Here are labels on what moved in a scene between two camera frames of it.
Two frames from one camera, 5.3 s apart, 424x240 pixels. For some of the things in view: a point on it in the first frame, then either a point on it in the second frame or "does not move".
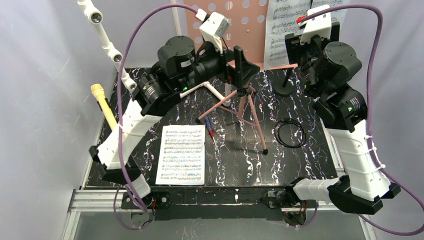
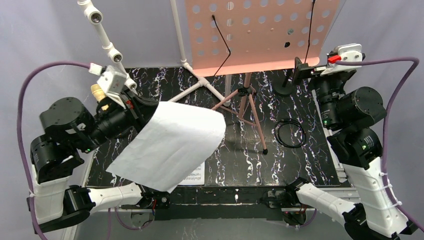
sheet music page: [282, 19] -> [173, 146]
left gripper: [238, 62] -> [139, 106]
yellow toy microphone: [98, 91] does not move
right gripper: [293, 46] -> [318, 74]
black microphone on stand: [284, 87] does not move
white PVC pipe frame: [95, 17] does not move
